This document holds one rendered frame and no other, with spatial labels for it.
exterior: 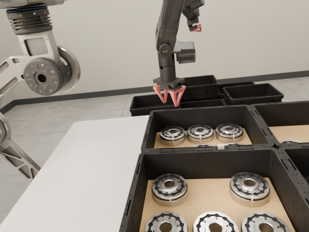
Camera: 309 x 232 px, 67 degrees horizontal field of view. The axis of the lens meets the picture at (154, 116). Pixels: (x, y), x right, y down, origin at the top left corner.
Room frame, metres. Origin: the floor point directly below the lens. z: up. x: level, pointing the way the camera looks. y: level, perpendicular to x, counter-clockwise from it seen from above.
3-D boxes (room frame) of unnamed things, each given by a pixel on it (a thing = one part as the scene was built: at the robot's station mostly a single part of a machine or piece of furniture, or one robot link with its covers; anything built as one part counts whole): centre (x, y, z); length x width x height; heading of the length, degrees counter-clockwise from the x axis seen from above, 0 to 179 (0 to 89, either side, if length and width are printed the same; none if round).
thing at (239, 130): (0.78, -0.28, 0.86); 0.10 x 0.10 x 0.01
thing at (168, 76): (0.81, -0.07, 1.10); 0.10 x 0.07 x 0.07; 40
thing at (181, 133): (0.81, -0.06, 0.86); 0.10 x 0.10 x 0.01
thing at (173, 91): (0.80, -0.08, 1.03); 0.07 x 0.07 x 0.09; 40
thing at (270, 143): (0.72, -0.16, 0.92); 0.40 x 0.30 x 0.02; 81
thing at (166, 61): (0.81, -0.07, 1.16); 0.07 x 0.06 x 0.07; 85
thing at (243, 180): (0.48, -0.24, 0.86); 0.05 x 0.05 x 0.01
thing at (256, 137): (0.72, -0.16, 0.87); 0.40 x 0.30 x 0.11; 81
